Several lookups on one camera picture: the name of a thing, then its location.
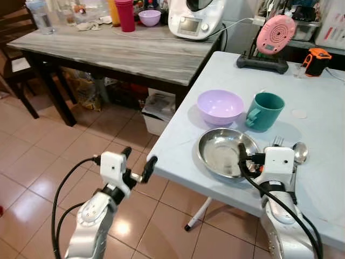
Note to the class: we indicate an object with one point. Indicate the stainless steel plate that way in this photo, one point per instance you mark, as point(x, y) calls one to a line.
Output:
point(218, 151)

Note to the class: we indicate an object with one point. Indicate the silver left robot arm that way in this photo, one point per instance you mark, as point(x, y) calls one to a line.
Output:
point(91, 221)

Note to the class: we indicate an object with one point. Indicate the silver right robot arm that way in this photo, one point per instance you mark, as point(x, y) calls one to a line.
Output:
point(281, 226)

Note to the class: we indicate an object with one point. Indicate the steel fork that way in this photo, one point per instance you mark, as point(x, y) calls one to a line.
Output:
point(278, 141)

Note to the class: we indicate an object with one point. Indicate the steel spoon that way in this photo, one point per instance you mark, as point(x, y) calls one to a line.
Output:
point(300, 152)

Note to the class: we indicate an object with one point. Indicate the teal plastic mug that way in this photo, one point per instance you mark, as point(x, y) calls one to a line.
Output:
point(267, 110)

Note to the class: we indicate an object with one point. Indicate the white plastic bin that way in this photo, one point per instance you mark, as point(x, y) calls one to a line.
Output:
point(158, 113)

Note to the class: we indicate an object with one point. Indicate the large purple plastic bowl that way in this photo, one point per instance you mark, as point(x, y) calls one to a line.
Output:
point(220, 105)

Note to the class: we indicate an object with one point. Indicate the small white round disc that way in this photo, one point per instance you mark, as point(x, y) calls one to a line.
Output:
point(299, 114)

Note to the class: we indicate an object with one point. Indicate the white folding table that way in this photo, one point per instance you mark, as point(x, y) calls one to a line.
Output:
point(318, 129)

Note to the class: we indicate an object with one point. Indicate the yellow printed bag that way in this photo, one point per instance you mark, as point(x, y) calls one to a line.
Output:
point(83, 89)

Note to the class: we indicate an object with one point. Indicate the grey wood-grain table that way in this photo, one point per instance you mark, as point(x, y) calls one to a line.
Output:
point(118, 51)

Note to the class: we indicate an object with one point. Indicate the orange and black tool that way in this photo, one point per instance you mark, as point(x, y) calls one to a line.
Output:
point(317, 62)

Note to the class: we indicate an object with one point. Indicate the pink round device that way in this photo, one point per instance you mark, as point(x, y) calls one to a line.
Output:
point(276, 33)

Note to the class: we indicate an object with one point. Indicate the crumpled beige cloth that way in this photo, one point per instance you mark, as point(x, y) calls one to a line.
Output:
point(91, 25)

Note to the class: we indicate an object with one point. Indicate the red plastic tumbler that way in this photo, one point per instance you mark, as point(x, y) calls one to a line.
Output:
point(125, 16)

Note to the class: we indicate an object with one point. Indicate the small purple bowl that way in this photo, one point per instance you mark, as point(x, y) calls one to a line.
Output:
point(150, 18)

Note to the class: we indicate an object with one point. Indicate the grey plastic container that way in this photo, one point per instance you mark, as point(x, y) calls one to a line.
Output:
point(306, 31)

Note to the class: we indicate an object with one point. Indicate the dark wooden chair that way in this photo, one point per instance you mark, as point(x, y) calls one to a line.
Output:
point(16, 70)

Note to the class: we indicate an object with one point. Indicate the white kitchen machine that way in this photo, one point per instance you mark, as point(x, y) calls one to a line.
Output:
point(197, 19)

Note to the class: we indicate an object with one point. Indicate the white plastic basket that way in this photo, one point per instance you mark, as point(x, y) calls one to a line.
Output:
point(331, 27)

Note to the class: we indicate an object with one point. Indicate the clear blue-lidded water bottle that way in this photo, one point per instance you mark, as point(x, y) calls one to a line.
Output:
point(40, 19)

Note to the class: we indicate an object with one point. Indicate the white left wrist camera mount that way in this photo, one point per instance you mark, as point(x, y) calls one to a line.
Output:
point(112, 164)

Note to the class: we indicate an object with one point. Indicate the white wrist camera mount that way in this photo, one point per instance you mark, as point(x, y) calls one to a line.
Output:
point(279, 162)
point(112, 164)

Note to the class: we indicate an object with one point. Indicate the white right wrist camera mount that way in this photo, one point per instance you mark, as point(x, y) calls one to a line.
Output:
point(279, 162)

